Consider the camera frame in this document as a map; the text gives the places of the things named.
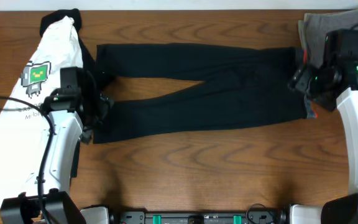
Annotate black leggings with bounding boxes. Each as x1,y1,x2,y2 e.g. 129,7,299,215
94,43,315,144

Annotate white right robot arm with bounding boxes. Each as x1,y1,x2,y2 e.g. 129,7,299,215
287,62,358,224

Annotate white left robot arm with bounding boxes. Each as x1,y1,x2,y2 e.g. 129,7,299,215
0,67,113,223

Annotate black garment under t-shirt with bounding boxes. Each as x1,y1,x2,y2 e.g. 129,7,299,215
39,8,114,179

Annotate grey folded trousers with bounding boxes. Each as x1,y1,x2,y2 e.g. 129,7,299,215
298,9,358,68

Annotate white printed t-shirt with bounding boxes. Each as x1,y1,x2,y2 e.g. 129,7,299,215
0,16,83,206

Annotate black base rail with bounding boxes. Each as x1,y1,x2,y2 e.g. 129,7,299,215
111,208,290,224

